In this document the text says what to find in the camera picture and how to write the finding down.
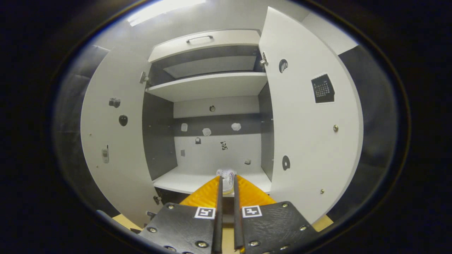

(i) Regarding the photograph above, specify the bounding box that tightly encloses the metal drawer handle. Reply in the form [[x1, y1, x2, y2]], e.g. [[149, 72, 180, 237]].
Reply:
[[186, 35, 214, 44]]

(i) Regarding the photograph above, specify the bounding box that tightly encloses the white sneaker shoe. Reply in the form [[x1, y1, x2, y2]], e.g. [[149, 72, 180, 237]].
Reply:
[[216, 168, 236, 195]]

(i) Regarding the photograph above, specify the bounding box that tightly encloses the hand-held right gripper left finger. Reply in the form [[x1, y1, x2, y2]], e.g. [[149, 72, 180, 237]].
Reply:
[[138, 176, 224, 254]]

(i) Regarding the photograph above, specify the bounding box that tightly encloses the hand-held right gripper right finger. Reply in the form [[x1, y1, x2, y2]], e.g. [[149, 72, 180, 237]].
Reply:
[[233, 175, 320, 254]]

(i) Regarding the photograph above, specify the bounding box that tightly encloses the white cabinet drawer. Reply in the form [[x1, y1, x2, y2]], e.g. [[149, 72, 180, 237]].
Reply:
[[148, 30, 261, 63]]

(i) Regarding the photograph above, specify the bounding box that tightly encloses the white cabinet door calendar sticker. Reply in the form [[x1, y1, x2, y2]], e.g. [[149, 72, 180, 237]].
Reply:
[[258, 6, 364, 224]]

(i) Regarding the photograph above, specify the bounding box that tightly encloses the black backdrop cloth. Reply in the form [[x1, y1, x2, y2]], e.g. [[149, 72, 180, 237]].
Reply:
[[53, 45, 403, 223]]

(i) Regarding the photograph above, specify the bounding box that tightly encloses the wide white cabinet shelf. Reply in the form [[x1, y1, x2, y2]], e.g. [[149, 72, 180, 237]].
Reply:
[[145, 72, 268, 103]]

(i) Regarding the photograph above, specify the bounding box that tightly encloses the white cabinet door camera sticker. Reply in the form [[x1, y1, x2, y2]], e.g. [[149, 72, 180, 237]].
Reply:
[[81, 46, 166, 228]]

